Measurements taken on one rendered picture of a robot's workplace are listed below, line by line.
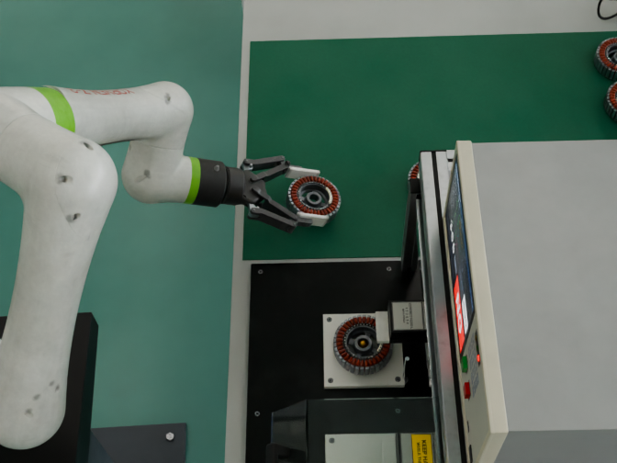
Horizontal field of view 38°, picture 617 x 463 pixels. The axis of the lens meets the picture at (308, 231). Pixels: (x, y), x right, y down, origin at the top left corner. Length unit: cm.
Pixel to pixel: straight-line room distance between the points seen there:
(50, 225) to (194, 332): 141
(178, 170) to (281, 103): 45
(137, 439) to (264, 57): 108
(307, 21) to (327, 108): 28
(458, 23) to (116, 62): 142
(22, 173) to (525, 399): 72
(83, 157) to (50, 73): 208
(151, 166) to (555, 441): 90
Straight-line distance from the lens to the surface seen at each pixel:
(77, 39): 340
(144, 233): 283
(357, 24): 226
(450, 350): 138
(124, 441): 254
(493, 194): 128
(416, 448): 137
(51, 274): 132
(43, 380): 142
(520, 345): 117
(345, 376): 171
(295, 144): 202
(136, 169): 171
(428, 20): 228
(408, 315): 161
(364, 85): 213
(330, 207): 186
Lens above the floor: 236
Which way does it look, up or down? 58 degrees down
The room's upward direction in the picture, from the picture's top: 3 degrees counter-clockwise
